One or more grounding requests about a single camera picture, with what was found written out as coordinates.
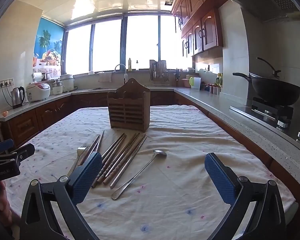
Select white floral tablecloth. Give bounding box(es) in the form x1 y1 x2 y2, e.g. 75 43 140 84
1 104 297 240

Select tall white cooker pot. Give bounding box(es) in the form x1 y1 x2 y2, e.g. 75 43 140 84
60 74 75 92

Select metal fork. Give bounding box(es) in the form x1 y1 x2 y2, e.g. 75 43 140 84
66 146 90 178

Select wall power socket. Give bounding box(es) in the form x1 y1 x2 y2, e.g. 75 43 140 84
0 78 14 89

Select wooden base cabinets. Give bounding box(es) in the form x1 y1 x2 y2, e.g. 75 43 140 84
0 90 300 205

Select black wok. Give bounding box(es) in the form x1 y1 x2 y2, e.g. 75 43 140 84
232 72 300 106

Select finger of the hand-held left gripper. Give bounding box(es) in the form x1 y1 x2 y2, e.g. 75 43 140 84
5 143 36 167
0 139 15 156

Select large kitchen window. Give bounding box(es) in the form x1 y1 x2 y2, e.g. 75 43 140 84
64 12 193 77

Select dish rack with cutting board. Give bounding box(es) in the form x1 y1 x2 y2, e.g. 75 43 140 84
149 59 170 82

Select person's left hand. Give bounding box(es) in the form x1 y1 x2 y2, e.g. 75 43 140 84
0 180 12 221

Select wooden utensil holder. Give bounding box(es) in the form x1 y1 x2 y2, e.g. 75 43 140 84
107 78 151 132

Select dark brown chopstick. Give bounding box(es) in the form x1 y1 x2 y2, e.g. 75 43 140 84
77 134 100 167
89 130 105 157

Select long metal spoon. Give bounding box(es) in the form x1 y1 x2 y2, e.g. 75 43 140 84
111 149 167 200

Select curved sink faucet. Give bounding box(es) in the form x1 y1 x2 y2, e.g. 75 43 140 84
114 64 129 84

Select wooden wall cabinets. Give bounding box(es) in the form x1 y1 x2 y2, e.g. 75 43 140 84
171 0 228 57

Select small white appliance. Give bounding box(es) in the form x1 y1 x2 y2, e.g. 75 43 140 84
52 79 63 96

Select grey stone countertop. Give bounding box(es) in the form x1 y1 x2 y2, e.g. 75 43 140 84
0 86 300 195

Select steel electric kettle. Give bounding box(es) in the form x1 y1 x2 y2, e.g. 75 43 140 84
10 86 25 109

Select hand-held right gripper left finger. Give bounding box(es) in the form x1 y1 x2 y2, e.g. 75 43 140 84
19 152 103 240

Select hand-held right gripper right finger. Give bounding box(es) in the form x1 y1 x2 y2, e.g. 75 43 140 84
204 152 287 240

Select white pitcher green lid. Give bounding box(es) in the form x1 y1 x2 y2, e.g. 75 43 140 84
189 76 202 91

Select wok lid with black handle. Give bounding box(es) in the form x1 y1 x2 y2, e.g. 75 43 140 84
249 57 282 79

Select row of seasoning jars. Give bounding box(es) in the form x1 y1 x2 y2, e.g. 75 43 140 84
209 84 221 96

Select white dishcloth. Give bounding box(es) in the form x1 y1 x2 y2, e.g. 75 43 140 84
98 72 113 83

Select tropical fruit wall poster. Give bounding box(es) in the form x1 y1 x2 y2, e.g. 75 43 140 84
32 16 65 74

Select white rice cooker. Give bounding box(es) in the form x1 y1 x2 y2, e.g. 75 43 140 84
26 82 51 102

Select black gas stove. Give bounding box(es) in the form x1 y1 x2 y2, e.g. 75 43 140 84
229 97 300 146

